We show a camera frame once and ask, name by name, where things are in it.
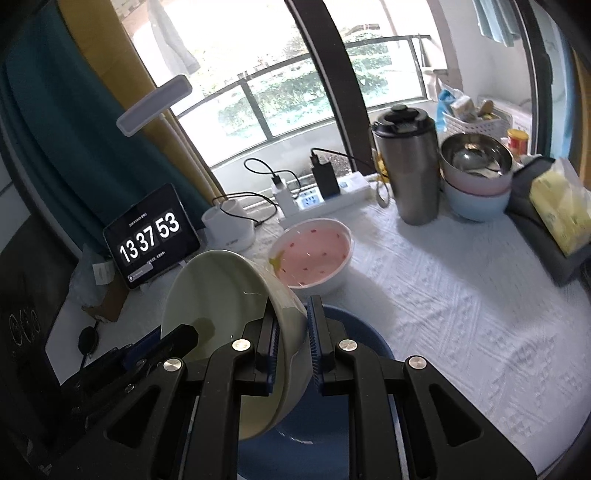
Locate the white charger plug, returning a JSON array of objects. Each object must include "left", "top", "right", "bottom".
[{"left": 271, "top": 175, "right": 300, "bottom": 217}]

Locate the hanging blue garment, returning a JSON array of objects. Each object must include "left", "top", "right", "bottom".
[{"left": 473, "top": 0, "right": 521, "bottom": 48}]

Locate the red yellow can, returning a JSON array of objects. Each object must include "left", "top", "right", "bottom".
[{"left": 507, "top": 128, "right": 530, "bottom": 160}]

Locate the white bowl pink inside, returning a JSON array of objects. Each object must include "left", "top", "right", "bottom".
[{"left": 267, "top": 218, "right": 355, "bottom": 301}]

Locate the small white box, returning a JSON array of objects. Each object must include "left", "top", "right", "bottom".
[{"left": 92, "top": 261, "right": 116, "bottom": 286}]

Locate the light blue bowl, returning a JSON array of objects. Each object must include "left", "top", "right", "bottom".
[{"left": 443, "top": 180, "right": 511, "bottom": 222}]

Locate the white desk lamp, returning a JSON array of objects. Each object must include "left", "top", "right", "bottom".
[{"left": 115, "top": 74, "right": 256, "bottom": 252}]

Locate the white power strip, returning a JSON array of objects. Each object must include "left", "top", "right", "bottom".
[{"left": 278, "top": 171, "right": 374, "bottom": 229}]

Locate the white textured tablecloth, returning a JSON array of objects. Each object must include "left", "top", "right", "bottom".
[{"left": 91, "top": 193, "right": 591, "bottom": 476}]

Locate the yellow curtain left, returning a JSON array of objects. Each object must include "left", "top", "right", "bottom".
[{"left": 58, "top": 0, "right": 223, "bottom": 202}]

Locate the black round device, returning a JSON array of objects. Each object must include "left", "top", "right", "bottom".
[{"left": 77, "top": 326, "right": 99, "bottom": 356}]

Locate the pink steel-lined bowl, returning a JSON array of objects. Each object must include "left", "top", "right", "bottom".
[{"left": 441, "top": 133, "right": 513, "bottom": 196}]

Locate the dark grey folded cloth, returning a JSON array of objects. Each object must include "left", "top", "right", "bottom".
[{"left": 505, "top": 156, "right": 590, "bottom": 287}]

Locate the teal curtain left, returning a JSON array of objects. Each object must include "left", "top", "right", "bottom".
[{"left": 1, "top": 1, "right": 205, "bottom": 254}]

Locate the stainless steel tumbler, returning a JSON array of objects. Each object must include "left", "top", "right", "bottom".
[{"left": 372, "top": 104, "right": 440, "bottom": 226}]

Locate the yellow tissue pack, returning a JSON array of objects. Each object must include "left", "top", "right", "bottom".
[{"left": 529, "top": 158, "right": 590, "bottom": 257}]

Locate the black power adapter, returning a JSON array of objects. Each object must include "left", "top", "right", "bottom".
[{"left": 311, "top": 153, "right": 341, "bottom": 200}]

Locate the large dark blue bowl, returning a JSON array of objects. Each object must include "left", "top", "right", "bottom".
[{"left": 237, "top": 303, "right": 399, "bottom": 480}]

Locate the cream yellow bowl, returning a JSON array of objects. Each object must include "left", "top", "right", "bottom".
[{"left": 161, "top": 250, "right": 312, "bottom": 440}]

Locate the tablet showing clock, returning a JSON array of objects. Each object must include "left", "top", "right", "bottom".
[{"left": 103, "top": 184, "right": 201, "bottom": 290}]

